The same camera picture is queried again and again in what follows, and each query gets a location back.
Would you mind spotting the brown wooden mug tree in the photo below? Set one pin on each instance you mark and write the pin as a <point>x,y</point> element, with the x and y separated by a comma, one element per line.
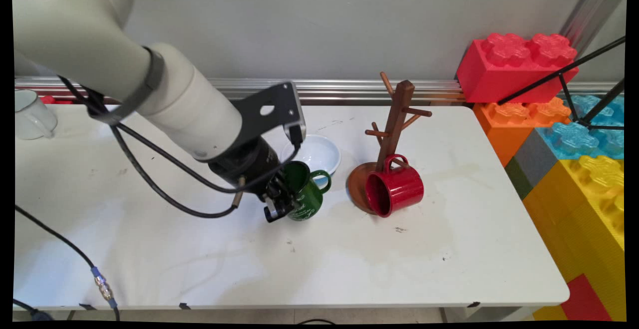
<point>399,114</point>

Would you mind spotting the red toy building block small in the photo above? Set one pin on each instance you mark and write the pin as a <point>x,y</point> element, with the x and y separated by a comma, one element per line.
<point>584,299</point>

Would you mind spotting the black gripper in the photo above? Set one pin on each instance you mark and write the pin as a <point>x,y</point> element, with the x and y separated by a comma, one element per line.
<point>244,166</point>

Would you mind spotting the grey toy building block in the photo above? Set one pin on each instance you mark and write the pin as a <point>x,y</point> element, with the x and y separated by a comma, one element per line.
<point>534,159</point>

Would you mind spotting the dark green toy building block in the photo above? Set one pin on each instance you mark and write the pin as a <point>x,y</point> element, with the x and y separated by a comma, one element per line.
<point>518,179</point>

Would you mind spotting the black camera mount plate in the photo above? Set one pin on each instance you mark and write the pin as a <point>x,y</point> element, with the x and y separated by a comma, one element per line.
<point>259,114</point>

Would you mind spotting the orange toy building block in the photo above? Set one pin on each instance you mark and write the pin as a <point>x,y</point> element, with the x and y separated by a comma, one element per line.
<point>499,134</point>

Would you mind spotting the black tape piece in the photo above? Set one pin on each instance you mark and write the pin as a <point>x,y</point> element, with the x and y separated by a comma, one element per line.
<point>184,305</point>
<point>87,306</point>
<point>473,304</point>

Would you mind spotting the black tripod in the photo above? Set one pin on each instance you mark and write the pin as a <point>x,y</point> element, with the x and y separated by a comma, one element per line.
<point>560,73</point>

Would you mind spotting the large red toy building block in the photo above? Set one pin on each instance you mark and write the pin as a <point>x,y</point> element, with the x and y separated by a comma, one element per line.
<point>499,74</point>

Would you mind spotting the aluminium wall rail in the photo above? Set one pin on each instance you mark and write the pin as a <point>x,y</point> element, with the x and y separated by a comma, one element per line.
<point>339,89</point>

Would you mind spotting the white ceramic mug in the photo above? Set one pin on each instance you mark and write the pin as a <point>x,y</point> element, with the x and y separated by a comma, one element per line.
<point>30,119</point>

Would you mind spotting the yellow toy building block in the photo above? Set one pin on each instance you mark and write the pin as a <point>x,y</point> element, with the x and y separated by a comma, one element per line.
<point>574,219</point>

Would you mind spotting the light blue toy building block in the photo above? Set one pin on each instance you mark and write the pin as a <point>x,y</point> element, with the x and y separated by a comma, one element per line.
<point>564,139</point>

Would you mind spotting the small red flat object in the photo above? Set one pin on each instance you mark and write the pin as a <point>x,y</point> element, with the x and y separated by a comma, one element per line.
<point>55,100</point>

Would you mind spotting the aluminium frame post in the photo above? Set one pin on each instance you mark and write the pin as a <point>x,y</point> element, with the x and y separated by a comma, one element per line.
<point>594,9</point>

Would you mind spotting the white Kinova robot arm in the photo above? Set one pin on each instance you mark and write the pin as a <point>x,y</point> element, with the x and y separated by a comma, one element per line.
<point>75,29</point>

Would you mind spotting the red ceramic mug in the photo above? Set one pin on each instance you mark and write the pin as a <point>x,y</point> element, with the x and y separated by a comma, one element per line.
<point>399,189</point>

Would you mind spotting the green ceramic mug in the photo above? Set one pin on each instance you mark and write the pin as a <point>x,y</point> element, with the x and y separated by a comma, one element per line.
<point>307,199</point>

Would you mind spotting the white ceramic bowl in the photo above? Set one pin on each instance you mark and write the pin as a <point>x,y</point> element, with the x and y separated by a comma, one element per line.
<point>319,152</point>

